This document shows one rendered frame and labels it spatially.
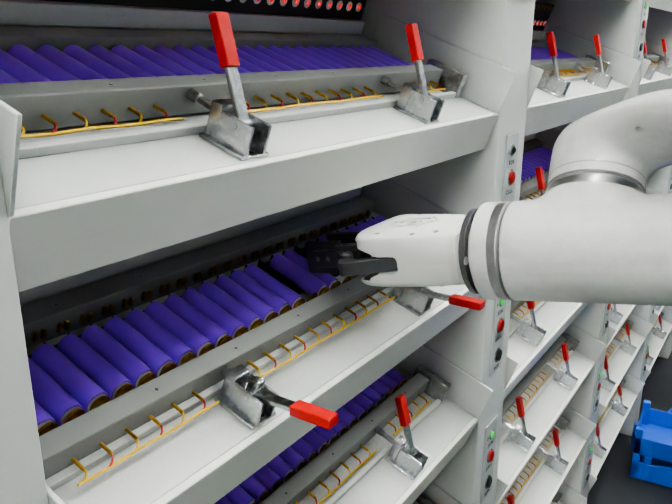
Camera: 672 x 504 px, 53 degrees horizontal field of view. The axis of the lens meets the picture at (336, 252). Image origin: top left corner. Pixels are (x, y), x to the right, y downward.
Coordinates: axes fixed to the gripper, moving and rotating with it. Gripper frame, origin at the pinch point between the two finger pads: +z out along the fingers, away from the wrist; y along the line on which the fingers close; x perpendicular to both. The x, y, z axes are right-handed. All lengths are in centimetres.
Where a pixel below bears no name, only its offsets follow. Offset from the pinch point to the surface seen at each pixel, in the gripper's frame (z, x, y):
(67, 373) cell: 3.3, 1.2, 29.1
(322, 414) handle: -11.0, 6.7, 19.8
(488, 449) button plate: -1.8, 35.5, -26.9
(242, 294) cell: 3.4, 1.2, 10.6
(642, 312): 4, 61, -163
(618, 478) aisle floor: 8, 104, -136
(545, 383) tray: 5, 45, -71
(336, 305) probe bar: -2.1, 4.2, 4.1
